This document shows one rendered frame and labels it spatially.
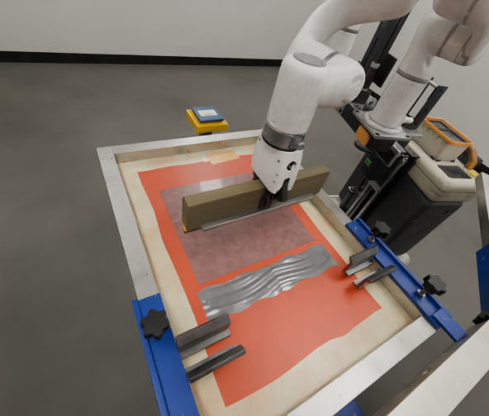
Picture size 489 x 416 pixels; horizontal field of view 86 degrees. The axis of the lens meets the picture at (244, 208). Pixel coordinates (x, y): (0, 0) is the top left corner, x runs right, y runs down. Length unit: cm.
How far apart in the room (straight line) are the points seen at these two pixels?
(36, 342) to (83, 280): 33
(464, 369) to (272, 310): 35
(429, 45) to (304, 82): 56
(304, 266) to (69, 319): 129
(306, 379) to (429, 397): 20
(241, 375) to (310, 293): 23
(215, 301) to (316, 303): 23
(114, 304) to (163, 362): 117
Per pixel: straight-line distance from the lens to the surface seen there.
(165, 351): 51
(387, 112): 97
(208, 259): 63
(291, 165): 49
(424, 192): 153
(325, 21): 56
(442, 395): 62
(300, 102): 43
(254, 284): 61
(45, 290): 179
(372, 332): 69
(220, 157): 90
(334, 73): 45
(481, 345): 73
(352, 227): 77
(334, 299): 68
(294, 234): 73
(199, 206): 49
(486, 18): 84
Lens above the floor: 149
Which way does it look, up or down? 46 degrees down
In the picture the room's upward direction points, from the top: 17 degrees clockwise
